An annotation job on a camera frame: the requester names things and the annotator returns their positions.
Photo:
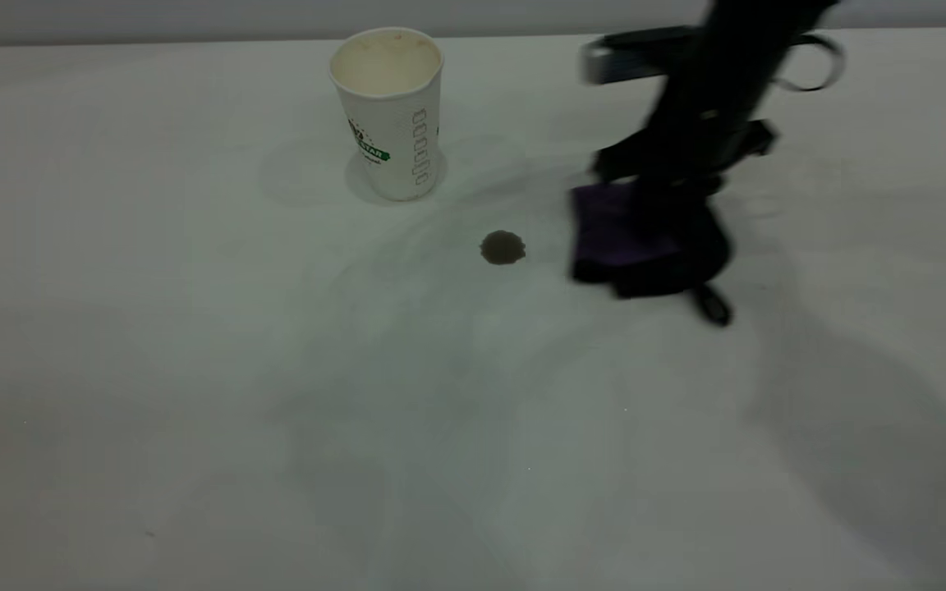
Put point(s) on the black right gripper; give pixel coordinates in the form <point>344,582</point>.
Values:
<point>699,123</point>

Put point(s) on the purple and black cloth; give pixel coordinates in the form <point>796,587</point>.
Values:
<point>621,238</point>

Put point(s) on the white Coffee Star paper cup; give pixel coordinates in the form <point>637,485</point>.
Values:
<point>391,123</point>

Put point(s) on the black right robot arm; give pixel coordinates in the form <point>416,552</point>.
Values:
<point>756,20</point>

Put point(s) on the brown coffee spill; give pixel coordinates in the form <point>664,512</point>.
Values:
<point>503,248</point>

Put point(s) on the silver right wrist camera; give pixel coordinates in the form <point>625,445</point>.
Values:
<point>629,56</point>

